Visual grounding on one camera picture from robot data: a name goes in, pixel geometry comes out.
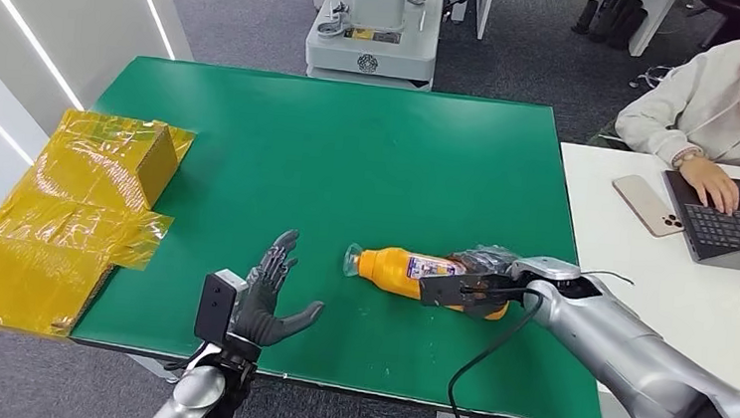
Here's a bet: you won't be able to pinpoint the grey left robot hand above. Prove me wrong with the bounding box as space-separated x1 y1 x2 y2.
232 225 331 354

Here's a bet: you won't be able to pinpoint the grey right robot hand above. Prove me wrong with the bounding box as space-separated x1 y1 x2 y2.
445 241 521 282

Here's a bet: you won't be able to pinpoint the orange detergent bottle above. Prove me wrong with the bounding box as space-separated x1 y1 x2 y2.
339 242 514 323

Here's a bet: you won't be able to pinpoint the green table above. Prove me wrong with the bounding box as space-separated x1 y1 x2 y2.
65 53 632 418

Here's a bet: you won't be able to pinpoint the beige smartphone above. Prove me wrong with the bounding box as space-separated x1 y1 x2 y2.
608 172 689 241

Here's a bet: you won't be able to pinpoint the yellow taped cardboard box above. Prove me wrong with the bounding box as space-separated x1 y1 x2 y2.
0 104 199 348

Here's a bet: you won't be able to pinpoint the person's wristwatch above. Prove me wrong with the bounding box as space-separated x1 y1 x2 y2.
669 145 705 173

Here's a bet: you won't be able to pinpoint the person's hand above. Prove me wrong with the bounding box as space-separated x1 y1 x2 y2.
676 155 740 218

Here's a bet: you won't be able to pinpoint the grey laptop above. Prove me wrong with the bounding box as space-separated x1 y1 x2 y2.
654 168 740 275

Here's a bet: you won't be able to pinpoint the black bags under desk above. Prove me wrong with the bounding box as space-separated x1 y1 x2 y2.
568 0 650 53

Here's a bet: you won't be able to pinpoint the person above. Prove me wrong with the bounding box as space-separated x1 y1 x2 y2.
583 10 740 217

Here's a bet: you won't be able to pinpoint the white background desk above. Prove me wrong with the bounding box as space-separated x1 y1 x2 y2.
469 0 678 61

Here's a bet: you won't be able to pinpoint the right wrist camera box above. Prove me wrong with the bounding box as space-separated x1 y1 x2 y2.
416 267 532 324

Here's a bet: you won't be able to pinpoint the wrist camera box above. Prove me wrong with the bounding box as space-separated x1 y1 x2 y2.
416 267 532 324
192 267 252 349

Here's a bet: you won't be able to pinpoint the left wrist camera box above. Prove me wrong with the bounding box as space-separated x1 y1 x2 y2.
192 267 252 349

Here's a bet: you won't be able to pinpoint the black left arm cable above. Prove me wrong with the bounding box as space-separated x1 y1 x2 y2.
162 337 212 376

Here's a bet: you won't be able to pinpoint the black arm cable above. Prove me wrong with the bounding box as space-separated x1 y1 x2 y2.
162 337 212 376
445 259 638 418

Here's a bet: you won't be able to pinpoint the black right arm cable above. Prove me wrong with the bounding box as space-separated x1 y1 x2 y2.
445 259 638 418

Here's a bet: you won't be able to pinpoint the cable bundle on floor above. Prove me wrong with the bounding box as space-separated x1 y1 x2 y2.
627 61 677 95

